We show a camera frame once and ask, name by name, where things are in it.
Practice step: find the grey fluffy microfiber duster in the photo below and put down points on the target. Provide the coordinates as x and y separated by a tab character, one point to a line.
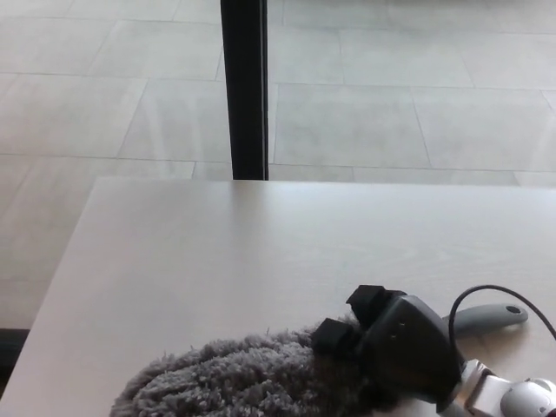
243	378

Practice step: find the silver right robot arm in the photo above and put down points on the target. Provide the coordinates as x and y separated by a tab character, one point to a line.
499	397

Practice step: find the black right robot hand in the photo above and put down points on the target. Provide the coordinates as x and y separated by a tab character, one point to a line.
404	343

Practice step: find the black vertical window frame post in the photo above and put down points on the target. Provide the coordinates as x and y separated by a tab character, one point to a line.
245	87

